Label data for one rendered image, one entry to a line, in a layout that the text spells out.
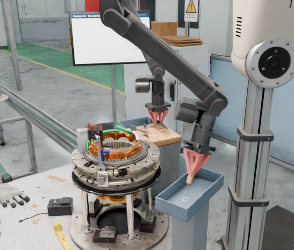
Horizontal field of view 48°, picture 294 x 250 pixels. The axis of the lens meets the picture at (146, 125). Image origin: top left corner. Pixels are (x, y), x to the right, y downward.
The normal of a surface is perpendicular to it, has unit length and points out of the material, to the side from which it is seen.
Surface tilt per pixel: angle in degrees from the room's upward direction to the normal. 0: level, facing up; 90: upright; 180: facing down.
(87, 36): 83
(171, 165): 90
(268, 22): 109
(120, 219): 0
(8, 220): 0
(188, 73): 100
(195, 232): 90
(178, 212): 90
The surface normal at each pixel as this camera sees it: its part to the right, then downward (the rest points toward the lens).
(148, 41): 0.04, 0.51
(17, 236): -0.01, -0.94
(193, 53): 0.60, 0.28
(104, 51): 0.17, 0.22
